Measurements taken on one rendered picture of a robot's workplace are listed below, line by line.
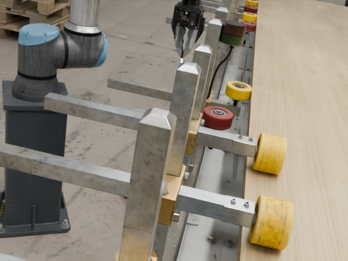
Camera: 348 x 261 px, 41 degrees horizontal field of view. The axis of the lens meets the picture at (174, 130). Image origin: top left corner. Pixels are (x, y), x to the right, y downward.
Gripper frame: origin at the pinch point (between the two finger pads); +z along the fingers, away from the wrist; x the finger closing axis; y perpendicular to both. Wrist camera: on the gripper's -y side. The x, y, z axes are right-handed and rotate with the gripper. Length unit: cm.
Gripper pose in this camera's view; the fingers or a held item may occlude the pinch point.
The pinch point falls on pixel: (183, 52)
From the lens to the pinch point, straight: 135.7
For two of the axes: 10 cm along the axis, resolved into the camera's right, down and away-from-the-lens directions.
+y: -1.7, 3.9, -9.1
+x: 9.7, 2.2, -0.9
